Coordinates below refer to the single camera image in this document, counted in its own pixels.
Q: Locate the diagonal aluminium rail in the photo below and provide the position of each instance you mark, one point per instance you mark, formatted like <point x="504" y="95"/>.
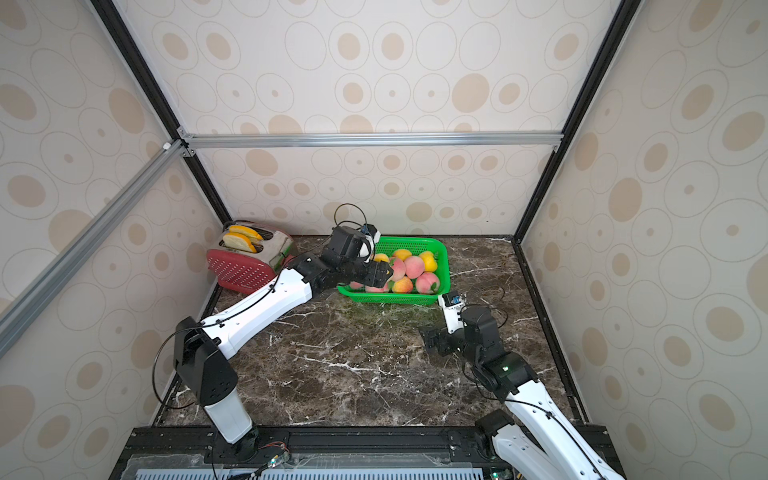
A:
<point x="26" y="308"/>

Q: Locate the black right frame post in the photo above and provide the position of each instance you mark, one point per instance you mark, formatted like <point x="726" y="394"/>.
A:
<point x="615" y="34"/>

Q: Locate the yellow peach front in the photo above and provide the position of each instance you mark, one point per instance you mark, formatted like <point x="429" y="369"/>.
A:
<point x="429" y="261"/>

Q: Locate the black left frame post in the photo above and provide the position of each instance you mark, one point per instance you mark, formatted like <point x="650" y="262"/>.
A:
<point x="110" y="17"/>

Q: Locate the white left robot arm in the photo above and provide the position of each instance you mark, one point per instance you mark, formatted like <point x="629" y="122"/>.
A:
<point x="202" y="350"/>

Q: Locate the horizontal aluminium rail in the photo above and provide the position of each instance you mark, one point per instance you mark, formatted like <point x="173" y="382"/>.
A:
<point x="364" y="140"/>

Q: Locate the rear toast slice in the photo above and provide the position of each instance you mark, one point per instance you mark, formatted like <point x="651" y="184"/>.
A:
<point x="247" y="232"/>

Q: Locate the toast slice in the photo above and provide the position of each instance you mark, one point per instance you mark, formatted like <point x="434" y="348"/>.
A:
<point x="247" y="232"/>
<point x="239" y="242"/>

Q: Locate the green plastic basket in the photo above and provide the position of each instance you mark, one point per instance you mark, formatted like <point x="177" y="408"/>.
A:
<point x="416" y="245"/>

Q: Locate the front toast slice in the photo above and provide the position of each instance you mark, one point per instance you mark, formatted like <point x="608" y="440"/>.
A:
<point x="239" y="242"/>

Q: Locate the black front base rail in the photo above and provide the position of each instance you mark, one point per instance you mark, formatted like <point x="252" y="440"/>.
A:
<point x="198" y="452"/>

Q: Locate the orange wrinkled peach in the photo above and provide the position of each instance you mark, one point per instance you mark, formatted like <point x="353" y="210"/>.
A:
<point x="399" y="269"/>

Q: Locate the black frame post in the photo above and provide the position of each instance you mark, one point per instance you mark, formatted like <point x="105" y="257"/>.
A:
<point x="110" y="17"/>
<point x="615" y="34"/>

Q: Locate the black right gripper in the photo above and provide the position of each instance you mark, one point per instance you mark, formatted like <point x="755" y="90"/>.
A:
<point x="437" y="339"/>

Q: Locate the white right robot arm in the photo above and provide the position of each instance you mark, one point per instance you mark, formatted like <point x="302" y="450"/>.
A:
<point x="540" y="443"/>

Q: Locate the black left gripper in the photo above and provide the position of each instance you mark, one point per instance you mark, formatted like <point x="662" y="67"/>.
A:
<point x="380" y="268"/>

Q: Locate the yellow red peach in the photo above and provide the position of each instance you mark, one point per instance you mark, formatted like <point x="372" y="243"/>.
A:
<point x="402" y="254"/>

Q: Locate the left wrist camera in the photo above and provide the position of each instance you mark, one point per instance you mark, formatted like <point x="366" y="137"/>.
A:
<point x="371" y="238"/>

